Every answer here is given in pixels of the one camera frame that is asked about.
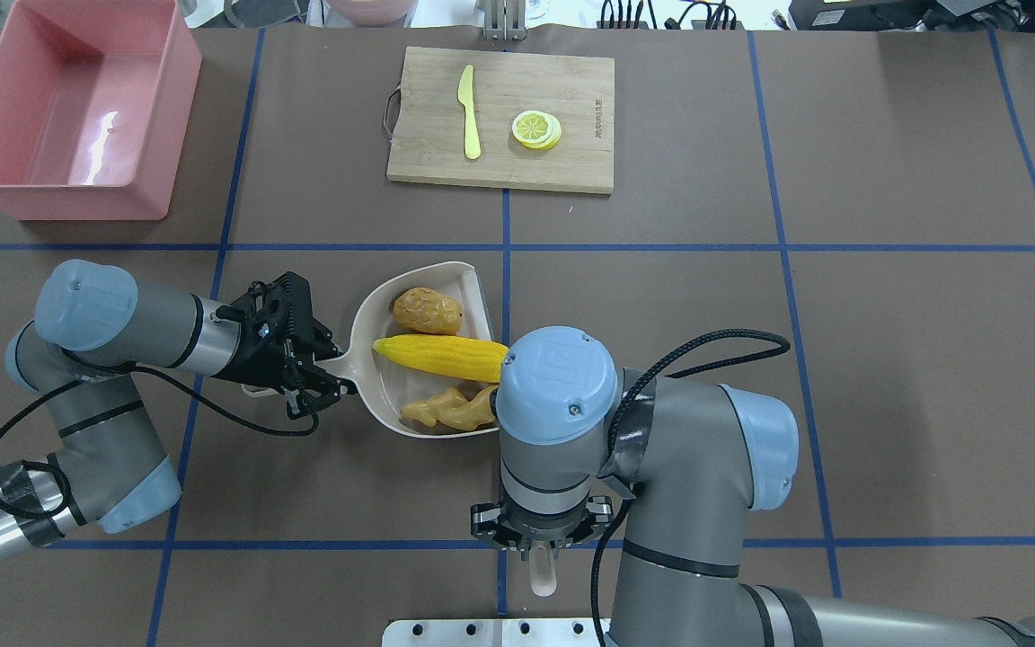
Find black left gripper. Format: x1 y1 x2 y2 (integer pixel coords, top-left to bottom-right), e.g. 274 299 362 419
217 271 358 421

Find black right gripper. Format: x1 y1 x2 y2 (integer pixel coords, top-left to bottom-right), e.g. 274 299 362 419
471 496 615 550

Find beige plastic dustpan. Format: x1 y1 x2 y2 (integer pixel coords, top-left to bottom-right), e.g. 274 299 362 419
316 261 507 439

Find brown toy ginger root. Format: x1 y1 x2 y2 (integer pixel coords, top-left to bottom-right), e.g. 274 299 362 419
400 385 498 431

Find brown toy potato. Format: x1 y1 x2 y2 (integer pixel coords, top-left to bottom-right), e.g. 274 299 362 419
391 287 464 335

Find yellow toy corn cob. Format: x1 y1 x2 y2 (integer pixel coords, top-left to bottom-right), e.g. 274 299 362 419
371 334 509 384

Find beige hand brush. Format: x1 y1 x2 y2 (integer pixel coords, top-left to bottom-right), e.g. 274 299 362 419
528 541 558 598

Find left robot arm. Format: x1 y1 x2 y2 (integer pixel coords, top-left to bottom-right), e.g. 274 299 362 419
0 259 357 562

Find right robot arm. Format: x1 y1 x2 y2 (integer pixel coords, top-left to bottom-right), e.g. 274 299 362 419
472 326 1035 646

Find pink plastic bin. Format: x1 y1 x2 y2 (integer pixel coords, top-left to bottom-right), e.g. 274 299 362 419
0 1 202 220

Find yellow plastic knife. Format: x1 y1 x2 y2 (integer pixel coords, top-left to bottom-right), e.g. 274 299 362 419
456 63 482 160

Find bamboo cutting board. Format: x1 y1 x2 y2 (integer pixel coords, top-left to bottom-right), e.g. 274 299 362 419
386 46 615 195

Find yellow lemon slices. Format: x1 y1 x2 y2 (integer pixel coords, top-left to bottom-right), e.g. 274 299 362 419
510 110 563 150

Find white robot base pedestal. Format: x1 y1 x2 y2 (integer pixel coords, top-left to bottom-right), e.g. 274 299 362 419
381 617 599 646

